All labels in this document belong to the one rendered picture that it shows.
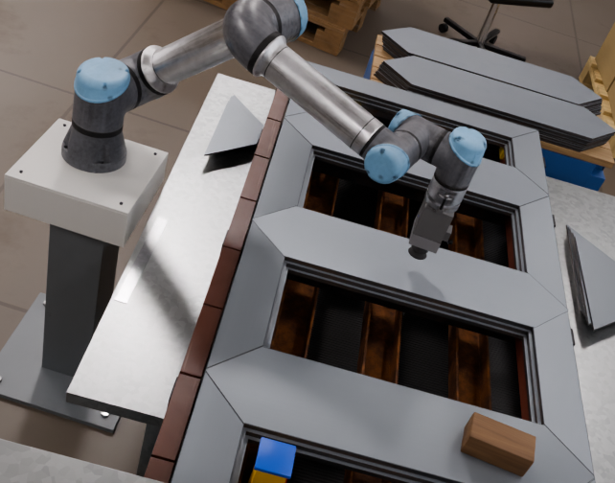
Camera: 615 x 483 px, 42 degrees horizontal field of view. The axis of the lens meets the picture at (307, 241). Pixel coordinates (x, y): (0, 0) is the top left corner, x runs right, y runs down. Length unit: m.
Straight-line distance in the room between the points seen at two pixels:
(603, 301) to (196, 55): 1.14
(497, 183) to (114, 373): 1.13
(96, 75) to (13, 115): 1.61
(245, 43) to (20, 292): 1.40
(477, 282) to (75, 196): 0.92
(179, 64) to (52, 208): 0.43
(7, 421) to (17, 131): 1.35
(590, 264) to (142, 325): 1.15
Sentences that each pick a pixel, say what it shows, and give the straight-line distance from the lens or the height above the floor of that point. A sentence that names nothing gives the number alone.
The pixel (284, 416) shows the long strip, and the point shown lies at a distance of 1.44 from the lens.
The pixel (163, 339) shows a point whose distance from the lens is 1.72.
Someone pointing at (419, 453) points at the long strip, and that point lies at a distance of 1.48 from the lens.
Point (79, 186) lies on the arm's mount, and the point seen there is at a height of 0.78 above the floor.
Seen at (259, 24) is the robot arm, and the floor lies 1.27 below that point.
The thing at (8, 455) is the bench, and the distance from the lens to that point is 1.11.
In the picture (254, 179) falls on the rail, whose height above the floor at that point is 0.83.
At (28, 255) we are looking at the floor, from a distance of 2.84.
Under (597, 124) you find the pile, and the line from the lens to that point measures 2.73.
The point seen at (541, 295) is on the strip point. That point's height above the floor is 0.85.
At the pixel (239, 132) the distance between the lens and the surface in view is 2.27.
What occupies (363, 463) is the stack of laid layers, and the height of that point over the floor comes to 0.83.
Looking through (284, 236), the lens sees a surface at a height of 0.85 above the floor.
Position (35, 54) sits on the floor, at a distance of 3.87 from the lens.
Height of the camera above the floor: 1.98
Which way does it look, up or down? 40 degrees down
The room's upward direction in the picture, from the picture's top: 19 degrees clockwise
